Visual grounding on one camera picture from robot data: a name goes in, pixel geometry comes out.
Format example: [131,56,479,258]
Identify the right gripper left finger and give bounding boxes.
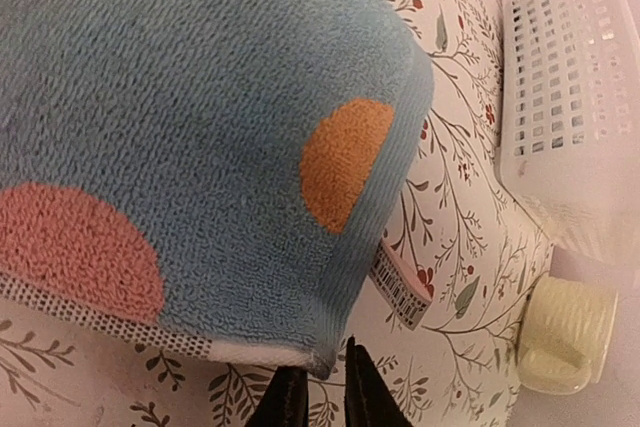
[249,367,306,427]

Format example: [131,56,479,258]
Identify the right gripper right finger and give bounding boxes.
[344,336,412,427]

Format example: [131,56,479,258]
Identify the white plastic basket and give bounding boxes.
[498,0,639,264]

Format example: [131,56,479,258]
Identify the cream ribbed mug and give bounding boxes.
[517,275,618,396]

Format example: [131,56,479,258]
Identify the blue cartoon towel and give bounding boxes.
[1,0,433,379]

